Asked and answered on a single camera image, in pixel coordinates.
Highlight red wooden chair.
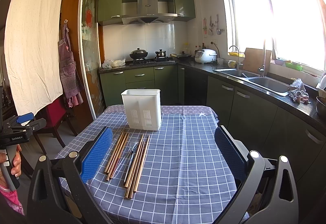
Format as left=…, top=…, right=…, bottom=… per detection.
left=33, top=96, right=77, bottom=155

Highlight small chrome faucet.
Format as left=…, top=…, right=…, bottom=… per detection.
left=228, top=45, right=242, bottom=71

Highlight crumpled dish rag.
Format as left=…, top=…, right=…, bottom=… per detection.
left=288, top=78, right=310, bottom=104

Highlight wooden cutting board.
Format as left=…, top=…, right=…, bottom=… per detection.
left=243, top=47, right=272, bottom=74

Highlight purple checkered apron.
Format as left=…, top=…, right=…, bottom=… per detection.
left=58, top=19, right=83, bottom=108

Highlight person's left hand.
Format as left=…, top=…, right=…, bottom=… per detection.
left=1, top=145, right=22, bottom=189

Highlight blue checkered tablecloth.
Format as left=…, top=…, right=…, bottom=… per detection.
left=57, top=105, right=237, bottom=223

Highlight white rice cooker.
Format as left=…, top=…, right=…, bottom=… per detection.
left=195, top=49, right=217, bottom=64

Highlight stainless double sink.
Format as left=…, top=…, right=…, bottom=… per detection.
left=213, top=68, right=289, bottom=97

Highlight white plastic bag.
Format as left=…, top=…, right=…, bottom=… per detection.
left=102, top=58, right=126, bottom=68

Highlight glass sliding door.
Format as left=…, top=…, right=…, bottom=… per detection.
left=78, top=0, right=105, bottom=120

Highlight clear plastic spoon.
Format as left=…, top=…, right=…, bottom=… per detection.
left=113, top=143, right=136, bottom=177

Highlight black wok with lid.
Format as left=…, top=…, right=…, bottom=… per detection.
left=129, top=47, right=148, bottom=60

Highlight tall chrome faucet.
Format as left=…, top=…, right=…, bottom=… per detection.
left=258, top=42, right=272, bottom=77

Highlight silver range hood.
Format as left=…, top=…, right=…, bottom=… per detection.
left=122, top=0, right=177, bottom=25

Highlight black frying pan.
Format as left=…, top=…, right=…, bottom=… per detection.
left=170, top=51, right=191, bottom=60

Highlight small steel pot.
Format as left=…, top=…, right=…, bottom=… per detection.
left=155, top=49, right=166, bottom=58

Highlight white hanging cloth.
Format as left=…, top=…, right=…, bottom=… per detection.
left=4, top=0, right=63, bottom=115

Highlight green lower cabinets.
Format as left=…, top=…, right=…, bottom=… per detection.
left=98, top=63, right=326, bottom=189

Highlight white plastic utensil holder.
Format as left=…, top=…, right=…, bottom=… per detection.
left=121, top=89, right=162, bottom=131

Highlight gas stove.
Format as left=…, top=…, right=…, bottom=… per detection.
left=128, top=57, right=175, bottom=66

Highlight wooden chopstick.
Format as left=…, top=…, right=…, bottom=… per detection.
left=124, top=141, right=144, bottom=199
left=106, top=132, right=128, bottom=178
left=105, top=132, right=130, bottom=182
left=105, top=129, right=125, bottom=174
left=124, top=135, right=144, bottom=188
left=127, top=139, right=149, bottom=199
left=133, top=135, right=150, bottom=193

